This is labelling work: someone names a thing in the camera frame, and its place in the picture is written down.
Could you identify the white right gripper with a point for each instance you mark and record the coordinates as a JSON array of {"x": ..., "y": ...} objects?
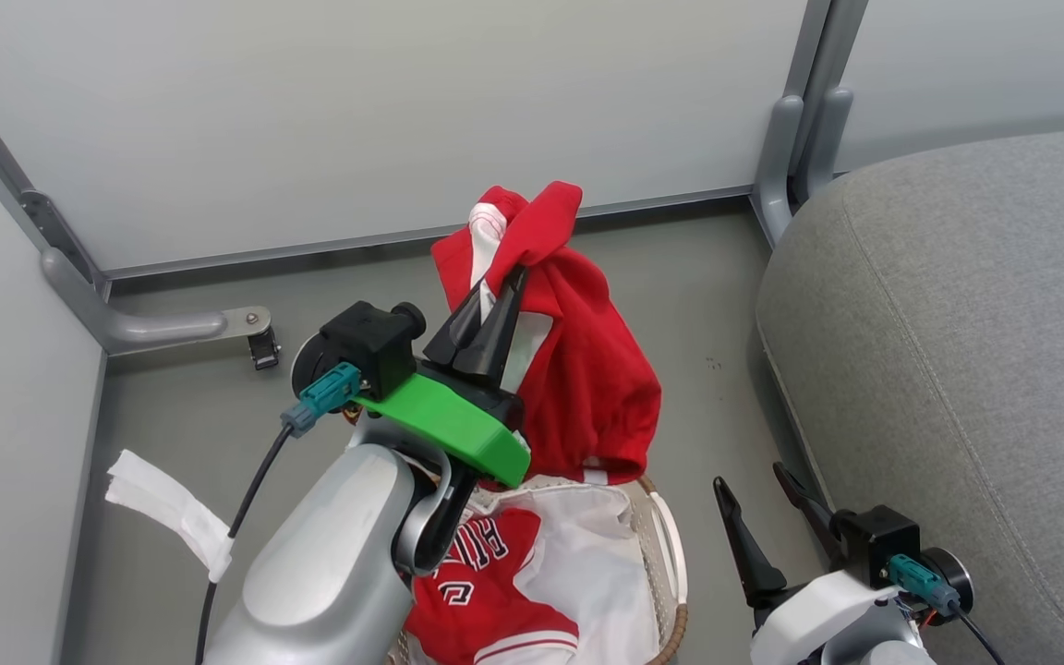
[{"x": 814, "y": 614}]

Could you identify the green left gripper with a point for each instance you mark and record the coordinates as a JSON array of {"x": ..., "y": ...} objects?
[{"x": 453, "y": 429}]

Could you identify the plain red garment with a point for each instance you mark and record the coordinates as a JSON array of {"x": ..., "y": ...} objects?
[{"x": 587, "y": 369}]

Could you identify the red jersey with print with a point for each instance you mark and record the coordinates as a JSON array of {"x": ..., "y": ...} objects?
[{"x": 486, "y": 591}]

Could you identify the cream basket with brown rim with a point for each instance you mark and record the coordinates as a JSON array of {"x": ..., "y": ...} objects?
[{"x": 666, "y": 545}]

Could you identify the white basket liner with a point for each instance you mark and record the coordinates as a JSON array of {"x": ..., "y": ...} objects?
[{"x": 592, "y": 573}]

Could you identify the black caster wheel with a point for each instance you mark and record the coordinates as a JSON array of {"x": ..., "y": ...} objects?
[{"x": 264, "y": 349}]

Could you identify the grey fabric sofa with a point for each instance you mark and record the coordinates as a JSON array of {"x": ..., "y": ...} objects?
[{"x": 957, "y": 351}]

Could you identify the white paper strip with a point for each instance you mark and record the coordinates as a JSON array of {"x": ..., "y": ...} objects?
[{"x": 172, "y": 508}]

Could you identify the grey double partition foot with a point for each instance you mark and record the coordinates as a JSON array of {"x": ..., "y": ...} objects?
[{"x": 786, "y": 157}]

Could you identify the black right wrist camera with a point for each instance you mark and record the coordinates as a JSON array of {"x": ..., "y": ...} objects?
[{"x": 878, "y": 540}]

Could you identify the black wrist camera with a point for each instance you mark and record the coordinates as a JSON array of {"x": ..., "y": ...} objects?
[
  {"x": 878, "y": 540},
  {"x": 368, "y": 344}
]

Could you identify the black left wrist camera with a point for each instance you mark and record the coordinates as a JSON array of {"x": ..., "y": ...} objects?
[{"x": 368, "y": 344}]

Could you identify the grey partition foot with bracket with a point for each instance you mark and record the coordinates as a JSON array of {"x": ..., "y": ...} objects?
[{"x": 144, "y": 325}]

